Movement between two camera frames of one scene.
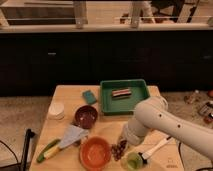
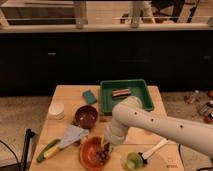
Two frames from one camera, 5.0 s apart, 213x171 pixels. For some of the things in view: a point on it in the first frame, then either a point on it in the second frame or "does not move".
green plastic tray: (121, 96) does not move
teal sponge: (89, 97) does not move
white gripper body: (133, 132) -> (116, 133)
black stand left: (29, 134) does not move
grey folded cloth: (72, 135) does not move
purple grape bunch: (117, 150) -> (103, 155)
